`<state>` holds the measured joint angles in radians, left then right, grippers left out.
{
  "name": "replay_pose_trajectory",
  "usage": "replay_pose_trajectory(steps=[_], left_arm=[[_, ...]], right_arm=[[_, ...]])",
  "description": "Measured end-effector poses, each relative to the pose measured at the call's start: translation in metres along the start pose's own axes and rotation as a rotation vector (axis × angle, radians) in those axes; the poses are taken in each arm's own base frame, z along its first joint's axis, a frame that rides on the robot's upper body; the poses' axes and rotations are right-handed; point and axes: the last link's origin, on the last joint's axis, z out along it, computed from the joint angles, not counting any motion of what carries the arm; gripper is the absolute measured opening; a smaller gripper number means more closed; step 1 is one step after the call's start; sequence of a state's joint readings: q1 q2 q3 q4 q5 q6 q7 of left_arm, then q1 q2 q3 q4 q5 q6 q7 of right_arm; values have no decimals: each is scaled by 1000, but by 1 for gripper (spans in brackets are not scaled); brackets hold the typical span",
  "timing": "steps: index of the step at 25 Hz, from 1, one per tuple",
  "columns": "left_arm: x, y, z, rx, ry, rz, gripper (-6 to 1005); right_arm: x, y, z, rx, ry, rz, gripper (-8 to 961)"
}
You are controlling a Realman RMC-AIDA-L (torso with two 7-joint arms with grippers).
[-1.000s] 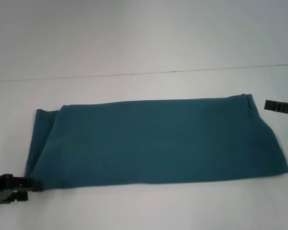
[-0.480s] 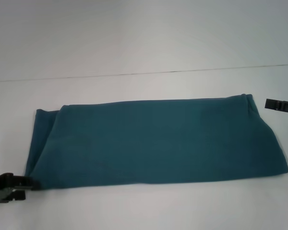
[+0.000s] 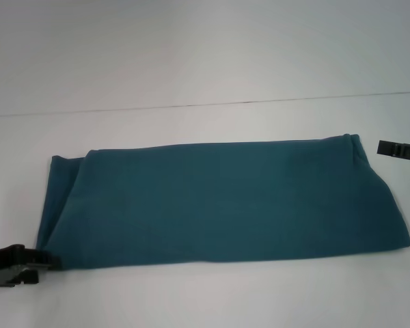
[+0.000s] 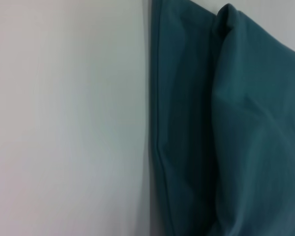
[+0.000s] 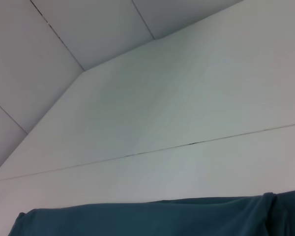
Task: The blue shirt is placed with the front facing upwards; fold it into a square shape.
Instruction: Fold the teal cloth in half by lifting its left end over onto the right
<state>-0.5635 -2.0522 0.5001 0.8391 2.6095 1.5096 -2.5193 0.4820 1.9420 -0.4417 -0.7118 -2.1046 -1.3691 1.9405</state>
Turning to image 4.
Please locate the teal blue printed t-shirt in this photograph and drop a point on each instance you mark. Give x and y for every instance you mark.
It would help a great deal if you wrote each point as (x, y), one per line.
(236, 123)

